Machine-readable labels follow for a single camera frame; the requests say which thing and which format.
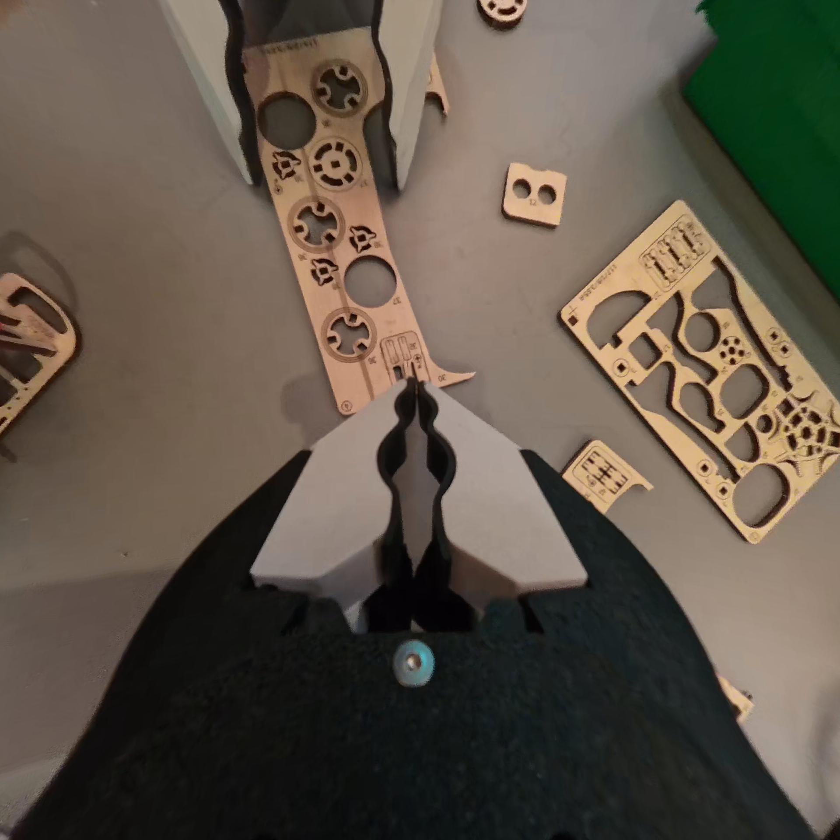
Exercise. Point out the rounded wooden puzzle frame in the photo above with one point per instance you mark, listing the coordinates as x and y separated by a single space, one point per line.
60 341

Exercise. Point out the square two-hole wooden piece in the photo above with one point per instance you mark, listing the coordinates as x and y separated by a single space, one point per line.
535 195

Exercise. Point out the small wooden offcut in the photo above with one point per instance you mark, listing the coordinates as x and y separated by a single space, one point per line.
735 699

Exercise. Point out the small curved wooden piece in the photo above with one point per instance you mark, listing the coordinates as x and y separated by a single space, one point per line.
438 88

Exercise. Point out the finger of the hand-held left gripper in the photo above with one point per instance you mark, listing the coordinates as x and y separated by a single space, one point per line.
417 79
203 72

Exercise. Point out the large wooden puzzle sheet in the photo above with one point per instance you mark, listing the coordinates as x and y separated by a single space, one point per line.
663 308

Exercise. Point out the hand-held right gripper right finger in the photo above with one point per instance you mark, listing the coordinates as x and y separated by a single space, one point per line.
505 518

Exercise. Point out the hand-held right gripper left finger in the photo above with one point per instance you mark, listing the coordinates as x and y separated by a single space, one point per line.
328 512

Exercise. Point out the round wooden gear piece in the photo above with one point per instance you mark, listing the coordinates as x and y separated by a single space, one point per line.
502 12

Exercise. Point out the small slotted wooden piece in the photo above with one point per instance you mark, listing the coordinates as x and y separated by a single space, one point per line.
607 474

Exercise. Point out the long wooden puzzle strip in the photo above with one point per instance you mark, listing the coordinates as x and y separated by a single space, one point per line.
334 262

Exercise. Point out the green box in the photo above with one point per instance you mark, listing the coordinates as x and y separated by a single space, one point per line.
774 118

